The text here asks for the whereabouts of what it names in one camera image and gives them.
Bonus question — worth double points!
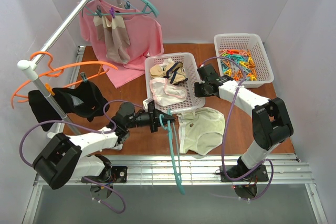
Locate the pink shirt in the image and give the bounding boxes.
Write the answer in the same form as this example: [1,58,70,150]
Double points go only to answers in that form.
[79,0,164,88]

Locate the silver clothes rack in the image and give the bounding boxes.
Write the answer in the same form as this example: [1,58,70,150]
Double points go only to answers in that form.
[17,0,123,151]

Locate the pile of coloured clothespins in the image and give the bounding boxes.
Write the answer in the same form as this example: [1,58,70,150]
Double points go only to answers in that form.
[218,49,258,81]

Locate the white basket with clothespins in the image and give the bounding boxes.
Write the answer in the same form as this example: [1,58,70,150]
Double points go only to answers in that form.
[214,33,274,88]

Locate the white basket with underwear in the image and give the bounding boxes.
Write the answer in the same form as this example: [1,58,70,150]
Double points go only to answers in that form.
[145,52,205,114]

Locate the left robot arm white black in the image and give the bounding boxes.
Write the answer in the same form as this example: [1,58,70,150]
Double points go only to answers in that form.
[33,101,175,189]

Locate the white pink underwear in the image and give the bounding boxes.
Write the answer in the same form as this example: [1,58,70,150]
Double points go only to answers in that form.
[149,78,187,106]

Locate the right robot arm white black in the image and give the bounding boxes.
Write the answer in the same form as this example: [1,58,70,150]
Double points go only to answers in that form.
[194,64,293,181]

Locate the black garment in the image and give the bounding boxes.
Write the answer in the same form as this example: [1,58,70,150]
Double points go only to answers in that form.
[28,81,110,123]

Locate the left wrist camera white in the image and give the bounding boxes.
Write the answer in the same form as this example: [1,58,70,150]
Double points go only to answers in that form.
[142,98,154,112]

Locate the pale green underwear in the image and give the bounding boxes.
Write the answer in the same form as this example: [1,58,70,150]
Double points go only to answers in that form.
[177,107,225,156]

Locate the teal hanger with shirt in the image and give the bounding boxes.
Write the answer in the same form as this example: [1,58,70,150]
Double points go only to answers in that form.
[80,0,160,18]

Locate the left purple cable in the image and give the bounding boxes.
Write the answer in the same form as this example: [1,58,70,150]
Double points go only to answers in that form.
[19,100,144,214]

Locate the beige navy underwear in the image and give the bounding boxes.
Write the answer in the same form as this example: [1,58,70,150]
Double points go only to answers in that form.
[150,58,188,85]

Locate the orange hanger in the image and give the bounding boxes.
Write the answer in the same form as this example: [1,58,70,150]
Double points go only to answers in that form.
[10,51,118,109]

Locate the beige socks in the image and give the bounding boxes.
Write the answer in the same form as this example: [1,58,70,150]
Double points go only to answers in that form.
[93,16,130,64]

